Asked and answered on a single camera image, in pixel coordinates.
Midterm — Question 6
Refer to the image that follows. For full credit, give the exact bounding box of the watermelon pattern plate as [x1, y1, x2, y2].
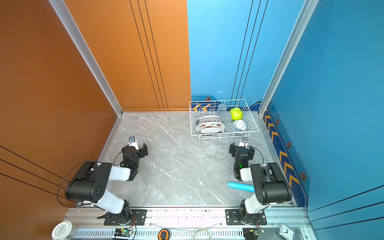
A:
[196, 122, 226, 135]

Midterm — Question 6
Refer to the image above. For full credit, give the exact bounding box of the white wire dish rack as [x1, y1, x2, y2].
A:
[189, 99, 260, 140]

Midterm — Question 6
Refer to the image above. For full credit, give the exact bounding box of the green red rimmed plate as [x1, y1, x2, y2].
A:
[196, 115, 224, 126]

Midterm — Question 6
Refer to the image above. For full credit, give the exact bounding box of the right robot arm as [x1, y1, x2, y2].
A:
[229, 143, 293, 225]

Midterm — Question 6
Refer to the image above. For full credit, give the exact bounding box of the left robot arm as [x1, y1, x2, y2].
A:
[65, 142, 148, 226]

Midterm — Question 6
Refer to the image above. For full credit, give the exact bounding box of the clear glass cup near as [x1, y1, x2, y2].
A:
[225, 123, 237, 133]

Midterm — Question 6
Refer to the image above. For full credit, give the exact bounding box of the clear glass cup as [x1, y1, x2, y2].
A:
[225, 123, 237, 133]
[222, 112, 232, 125]
[216, 103, 227, 116]

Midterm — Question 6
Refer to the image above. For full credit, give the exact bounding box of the blue white porcelain bowl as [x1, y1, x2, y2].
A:
[234, 120, 247, 132]

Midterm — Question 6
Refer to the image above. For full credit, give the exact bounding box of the clear glass cup middle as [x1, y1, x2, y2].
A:
[222, 112, 232, 125]

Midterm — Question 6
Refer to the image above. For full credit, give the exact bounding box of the light blue cylinder tube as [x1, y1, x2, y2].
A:
[228, 182, 255, 193]

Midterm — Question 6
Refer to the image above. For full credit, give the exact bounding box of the lime green bowl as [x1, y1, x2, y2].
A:
[230, 108, 243, 121]

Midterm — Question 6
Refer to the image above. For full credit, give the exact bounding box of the clear glass cup far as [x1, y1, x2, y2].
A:
[216, 103, 227, 116]

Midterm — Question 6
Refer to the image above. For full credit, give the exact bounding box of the green circuit board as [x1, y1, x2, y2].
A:
[114, 228, 134, 240]

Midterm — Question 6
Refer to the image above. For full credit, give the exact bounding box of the white alarm clock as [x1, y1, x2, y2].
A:
[277, 224, 295, 240]

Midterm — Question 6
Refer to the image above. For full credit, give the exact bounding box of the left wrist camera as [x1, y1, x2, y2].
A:
[128, 136, 139, 150]

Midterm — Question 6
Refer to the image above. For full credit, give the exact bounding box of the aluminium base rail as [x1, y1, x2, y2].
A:
[64, 206, 317, 240]

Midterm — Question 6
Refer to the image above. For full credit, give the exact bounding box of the white cable loop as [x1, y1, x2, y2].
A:
[191, 227, 213, 240]

